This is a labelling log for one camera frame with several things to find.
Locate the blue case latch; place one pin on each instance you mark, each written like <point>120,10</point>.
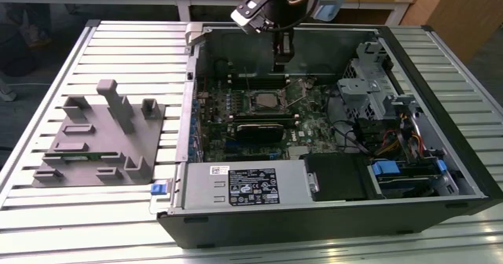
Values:
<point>158,188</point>

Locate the CPU socket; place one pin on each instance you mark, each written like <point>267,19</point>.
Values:
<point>248,103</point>

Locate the blue disk carrier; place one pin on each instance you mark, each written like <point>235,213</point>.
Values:
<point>385,169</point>

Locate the black RAM slot bank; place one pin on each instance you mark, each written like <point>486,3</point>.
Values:
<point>263,84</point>
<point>267,118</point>

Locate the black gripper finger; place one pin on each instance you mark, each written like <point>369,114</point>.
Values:
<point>279,57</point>

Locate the bracket mounted wrist camera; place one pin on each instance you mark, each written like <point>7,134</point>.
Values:
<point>251,13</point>

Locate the grey plastic bay holder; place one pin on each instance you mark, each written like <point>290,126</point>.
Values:
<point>401,105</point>

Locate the black graphics card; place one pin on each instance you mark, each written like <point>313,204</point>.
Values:
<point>259,134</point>

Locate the black disk drive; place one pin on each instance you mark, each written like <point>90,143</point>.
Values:
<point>405,184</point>

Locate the silver drive bay plate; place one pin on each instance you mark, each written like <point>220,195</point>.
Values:
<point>426,134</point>

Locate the black PC case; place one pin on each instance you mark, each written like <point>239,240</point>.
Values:
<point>275,228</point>

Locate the silver perforated drive cage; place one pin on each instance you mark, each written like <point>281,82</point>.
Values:
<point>373,69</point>

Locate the white furniture foot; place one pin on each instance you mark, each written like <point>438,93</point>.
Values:
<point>8,90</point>

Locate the wooden cabinet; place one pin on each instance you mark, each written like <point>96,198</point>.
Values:
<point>463,16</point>

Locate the grey parts rack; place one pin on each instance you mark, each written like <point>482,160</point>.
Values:
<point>146,134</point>

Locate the blue plastic tab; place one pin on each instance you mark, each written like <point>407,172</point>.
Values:
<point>441,166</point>

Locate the silver chipset heatsink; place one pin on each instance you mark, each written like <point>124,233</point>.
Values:
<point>298,152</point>

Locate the grey case hinge block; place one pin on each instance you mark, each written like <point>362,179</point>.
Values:
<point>194,32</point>

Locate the silver shroud latch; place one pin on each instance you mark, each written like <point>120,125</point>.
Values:
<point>313,183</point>

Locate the green RAM stick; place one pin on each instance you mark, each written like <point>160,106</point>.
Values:
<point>95,155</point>

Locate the silver metal bracket box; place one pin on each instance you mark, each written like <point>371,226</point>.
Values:
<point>354,96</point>

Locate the green motherboard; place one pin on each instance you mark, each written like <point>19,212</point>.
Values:
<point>314,134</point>

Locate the grey power supply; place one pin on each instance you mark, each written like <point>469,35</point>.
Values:
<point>204,184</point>

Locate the black plastic shroud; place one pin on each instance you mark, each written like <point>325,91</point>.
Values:
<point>338,178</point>

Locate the silver CPU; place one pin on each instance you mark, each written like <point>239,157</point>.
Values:
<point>266,100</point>

